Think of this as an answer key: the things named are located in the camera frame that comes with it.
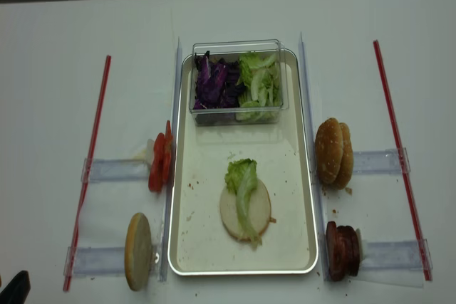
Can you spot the clear pusher rail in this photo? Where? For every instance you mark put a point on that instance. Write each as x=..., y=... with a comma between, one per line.
x=393, y=161
x=411, y=255
x=91, y=261
x=123, y=170

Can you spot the lettuce leaf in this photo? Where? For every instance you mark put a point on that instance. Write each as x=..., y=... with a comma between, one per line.
x=241, y=180

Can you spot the black object bottom left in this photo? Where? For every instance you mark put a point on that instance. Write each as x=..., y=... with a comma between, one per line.
x=16, y=292

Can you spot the clear plastic salad container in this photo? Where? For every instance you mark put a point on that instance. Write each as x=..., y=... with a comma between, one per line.
x=230, y=51

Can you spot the upright bun slice left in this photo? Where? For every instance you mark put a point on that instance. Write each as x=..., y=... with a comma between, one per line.
x=138, y=252

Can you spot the bun bottom slice on tray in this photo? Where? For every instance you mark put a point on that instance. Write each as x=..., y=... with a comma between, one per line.
x=259, y=211

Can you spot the sesame bun outer right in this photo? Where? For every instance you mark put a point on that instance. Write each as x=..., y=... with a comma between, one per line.
x=329, y=150

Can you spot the clear long rail right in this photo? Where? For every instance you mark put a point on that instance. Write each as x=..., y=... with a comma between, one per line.
x=315, y=183

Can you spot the clear pusher rail upper right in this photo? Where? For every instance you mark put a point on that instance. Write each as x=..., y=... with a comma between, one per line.
x=393, y=161

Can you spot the clear pusher rail lower right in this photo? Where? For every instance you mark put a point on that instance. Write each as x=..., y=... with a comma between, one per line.
x=411, y=255

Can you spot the red strip right side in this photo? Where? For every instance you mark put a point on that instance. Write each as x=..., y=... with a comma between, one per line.
x=425, y=259

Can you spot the clear pusher rail upper left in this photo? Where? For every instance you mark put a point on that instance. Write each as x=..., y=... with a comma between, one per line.
x=123, y=170

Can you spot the clear pusher rail lower left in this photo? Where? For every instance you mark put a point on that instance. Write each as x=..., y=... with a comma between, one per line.
x=91, y=261

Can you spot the red strip left side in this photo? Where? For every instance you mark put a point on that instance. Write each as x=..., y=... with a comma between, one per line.
x=85, y=172

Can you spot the green lettuce in container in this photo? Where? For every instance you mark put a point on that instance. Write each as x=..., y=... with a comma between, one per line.
x=259, y=73

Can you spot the clear long rail left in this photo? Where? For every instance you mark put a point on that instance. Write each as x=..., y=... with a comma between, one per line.
x=170, y=185

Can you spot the red strip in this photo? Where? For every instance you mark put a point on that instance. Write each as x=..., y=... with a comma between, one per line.
x=85, y=172
x=425, y=259

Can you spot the sesame bun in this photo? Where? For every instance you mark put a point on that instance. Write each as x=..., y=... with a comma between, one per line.
x=346, y=168
x=329, y=150

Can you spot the clear long rail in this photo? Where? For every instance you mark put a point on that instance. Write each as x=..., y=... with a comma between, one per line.
x=170, y=185
x=315, y=183

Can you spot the cream metal tray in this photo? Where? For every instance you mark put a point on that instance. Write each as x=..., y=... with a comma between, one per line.
x=199, y=244

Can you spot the dark meat patties stack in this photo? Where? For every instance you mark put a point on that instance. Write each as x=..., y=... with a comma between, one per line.
x=344, y=251

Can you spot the sesame bun inner right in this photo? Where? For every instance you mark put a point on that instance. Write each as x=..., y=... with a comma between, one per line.
x=346, y=168

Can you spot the purple cabbage in container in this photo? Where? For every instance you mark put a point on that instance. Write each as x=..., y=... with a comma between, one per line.
x=218, y=84

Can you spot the tomato slices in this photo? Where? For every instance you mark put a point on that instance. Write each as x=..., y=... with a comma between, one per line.
x=160, y=167

